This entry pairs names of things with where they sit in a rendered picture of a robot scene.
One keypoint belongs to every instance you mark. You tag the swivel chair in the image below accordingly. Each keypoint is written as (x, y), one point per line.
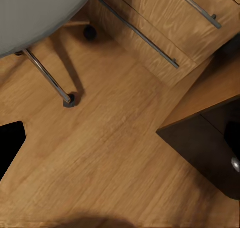
(24, 23)

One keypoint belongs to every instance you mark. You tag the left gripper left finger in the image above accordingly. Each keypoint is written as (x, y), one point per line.
(12, 138)

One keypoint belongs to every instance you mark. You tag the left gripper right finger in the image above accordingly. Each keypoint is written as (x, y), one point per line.
(232, 137)

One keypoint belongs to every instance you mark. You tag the cabinet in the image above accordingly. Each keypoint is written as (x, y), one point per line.
(196, 126)
(168, 37)

